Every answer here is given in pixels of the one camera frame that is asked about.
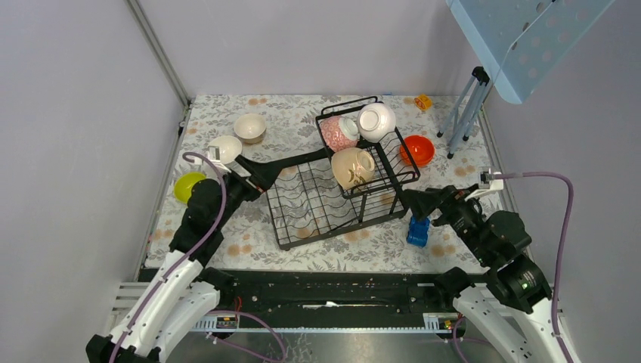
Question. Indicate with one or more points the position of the blue toy truck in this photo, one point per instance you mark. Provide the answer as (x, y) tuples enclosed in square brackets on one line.
[(418, 232)]

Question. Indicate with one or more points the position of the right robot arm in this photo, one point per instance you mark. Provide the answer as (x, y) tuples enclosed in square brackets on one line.
[(514, 280)]

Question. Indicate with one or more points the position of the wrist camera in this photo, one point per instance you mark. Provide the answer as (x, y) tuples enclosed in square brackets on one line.
[(213, 155), (488, 184)]

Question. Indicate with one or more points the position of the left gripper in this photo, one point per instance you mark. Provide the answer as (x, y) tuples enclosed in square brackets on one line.
[(263, 175)]

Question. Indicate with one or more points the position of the beige bowl top tier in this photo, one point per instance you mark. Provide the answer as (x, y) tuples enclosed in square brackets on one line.
[(353, 167)]

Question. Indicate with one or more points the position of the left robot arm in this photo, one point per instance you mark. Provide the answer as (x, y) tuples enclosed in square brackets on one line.
[(184, 289)]

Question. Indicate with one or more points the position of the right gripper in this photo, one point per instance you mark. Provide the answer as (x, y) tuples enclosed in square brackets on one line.
[(422, 203)]

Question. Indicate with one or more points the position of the cream floral bowl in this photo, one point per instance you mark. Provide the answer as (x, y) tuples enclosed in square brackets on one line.
[(250, 128)]

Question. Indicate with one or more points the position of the lime green bowl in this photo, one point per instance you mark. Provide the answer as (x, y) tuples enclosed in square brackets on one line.
[(182, 189)]

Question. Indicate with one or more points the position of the orange bowl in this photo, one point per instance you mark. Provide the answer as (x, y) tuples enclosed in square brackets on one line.
[(418, 144), (420, 159)]

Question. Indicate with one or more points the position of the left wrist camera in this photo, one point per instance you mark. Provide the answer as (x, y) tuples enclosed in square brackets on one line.
[(213, 155)]

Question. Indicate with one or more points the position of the white bowl top tier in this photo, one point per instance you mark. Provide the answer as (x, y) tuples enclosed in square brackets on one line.
[(375, 121)]

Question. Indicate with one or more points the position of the floral table mat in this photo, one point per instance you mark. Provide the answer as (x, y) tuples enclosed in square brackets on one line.
[(250, 241)]

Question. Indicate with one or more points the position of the orange toy block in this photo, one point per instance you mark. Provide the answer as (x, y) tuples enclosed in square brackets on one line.
[(423, 102)]

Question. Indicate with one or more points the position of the white ribbed bowl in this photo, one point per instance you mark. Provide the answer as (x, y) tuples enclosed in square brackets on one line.
[(230, 147)]

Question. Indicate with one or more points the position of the pink patterned bowl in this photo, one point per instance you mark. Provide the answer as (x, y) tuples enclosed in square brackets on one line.
[(339, 133)]

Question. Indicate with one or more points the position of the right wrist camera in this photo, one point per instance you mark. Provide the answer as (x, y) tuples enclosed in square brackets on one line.
[(488, 184)]

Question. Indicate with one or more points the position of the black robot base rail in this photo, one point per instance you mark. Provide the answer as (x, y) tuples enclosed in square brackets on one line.
[(329, 302)]

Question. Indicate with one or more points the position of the black wire dish rack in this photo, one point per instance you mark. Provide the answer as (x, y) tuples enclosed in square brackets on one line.
[(324, 193)]

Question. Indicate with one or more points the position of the light blue folding stool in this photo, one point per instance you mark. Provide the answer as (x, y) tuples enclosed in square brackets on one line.
[(518, 42)]

